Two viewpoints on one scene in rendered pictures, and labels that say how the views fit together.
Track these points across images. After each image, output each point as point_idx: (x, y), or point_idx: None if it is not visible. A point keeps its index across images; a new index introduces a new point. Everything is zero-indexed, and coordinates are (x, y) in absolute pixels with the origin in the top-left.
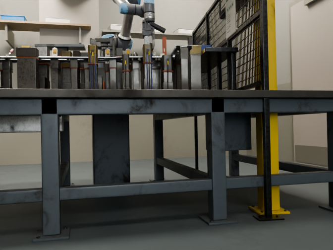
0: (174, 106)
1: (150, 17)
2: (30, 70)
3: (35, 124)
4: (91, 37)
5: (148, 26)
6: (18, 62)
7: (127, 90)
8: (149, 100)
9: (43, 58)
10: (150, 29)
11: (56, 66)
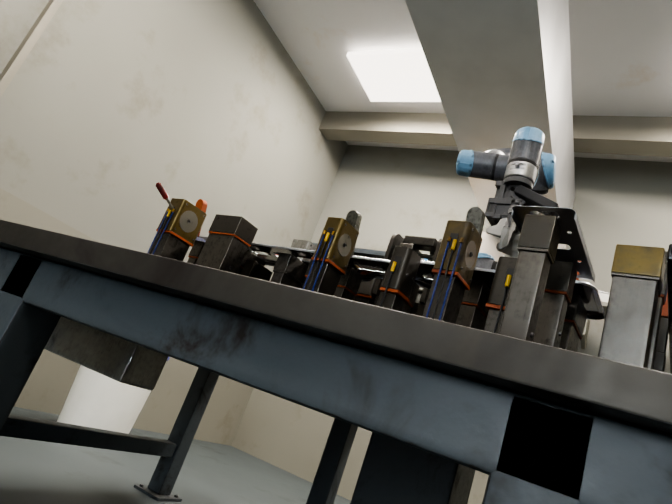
0: (318, 374)
1: (516, 172)
2: (216, 258)
3: (86, 346)
4: (398, 234)
5: (508, 196)
6: (206, 242)
7: (170, 260)
8: (240, 324)
9: (277, 253)
10: (508, 202)
11: (282, 269)
